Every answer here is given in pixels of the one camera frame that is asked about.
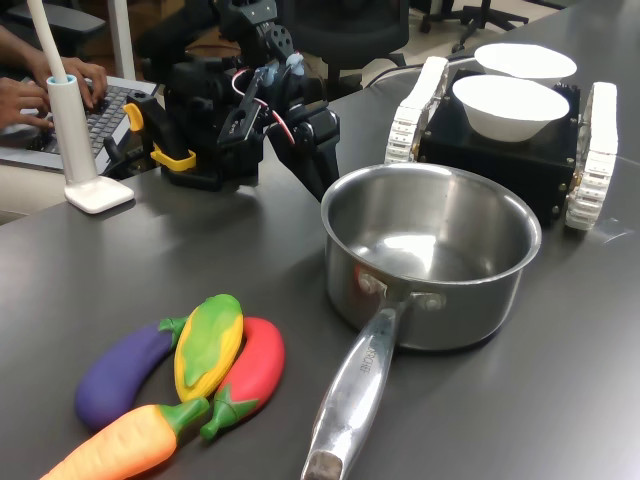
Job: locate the white post with square foot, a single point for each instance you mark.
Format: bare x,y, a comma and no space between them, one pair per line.
75,140

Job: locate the purple toy aubergine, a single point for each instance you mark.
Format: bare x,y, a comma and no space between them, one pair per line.
120,375

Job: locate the person's left hand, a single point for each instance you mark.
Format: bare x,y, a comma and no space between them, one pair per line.
90,80

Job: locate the grey office chair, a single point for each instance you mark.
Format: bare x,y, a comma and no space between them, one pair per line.
65,20

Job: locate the clear tape strip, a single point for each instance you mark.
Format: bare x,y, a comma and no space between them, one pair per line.
617,235

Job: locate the silver laptop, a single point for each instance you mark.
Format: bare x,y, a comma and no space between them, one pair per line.
112,115

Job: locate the black chair wheel base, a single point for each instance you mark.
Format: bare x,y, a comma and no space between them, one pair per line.
482,12

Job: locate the white upright pole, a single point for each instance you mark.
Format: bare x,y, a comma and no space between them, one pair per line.
121,40

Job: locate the person's right hand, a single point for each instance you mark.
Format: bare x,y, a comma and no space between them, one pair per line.
25,102

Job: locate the pale grey putty lump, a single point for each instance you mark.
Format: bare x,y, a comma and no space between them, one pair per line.
296,64

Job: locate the black white-tracked small vehicle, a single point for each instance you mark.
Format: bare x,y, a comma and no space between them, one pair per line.
500,165

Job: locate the red toy chilli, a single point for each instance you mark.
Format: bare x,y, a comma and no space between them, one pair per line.
257,365

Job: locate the yellow green toy corn cob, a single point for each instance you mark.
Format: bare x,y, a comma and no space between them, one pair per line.
207,345

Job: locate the white bowl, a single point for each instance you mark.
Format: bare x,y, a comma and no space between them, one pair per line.
525,60
510,110

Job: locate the small black camera board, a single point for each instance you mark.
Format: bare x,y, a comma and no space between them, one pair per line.
240,117

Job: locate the black and yellow clip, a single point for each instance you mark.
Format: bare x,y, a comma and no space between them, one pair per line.
162,130

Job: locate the orange toy carrot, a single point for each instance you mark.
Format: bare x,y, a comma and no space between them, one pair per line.
130,445

